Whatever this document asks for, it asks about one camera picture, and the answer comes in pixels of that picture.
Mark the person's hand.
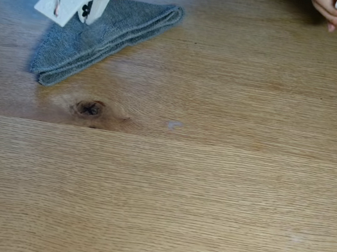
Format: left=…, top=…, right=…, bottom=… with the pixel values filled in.
left=304, top=0, right=337, bottom=34

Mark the grey microfibre cloth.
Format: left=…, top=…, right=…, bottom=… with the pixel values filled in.
left=26, top=0, right=188, bottom=109

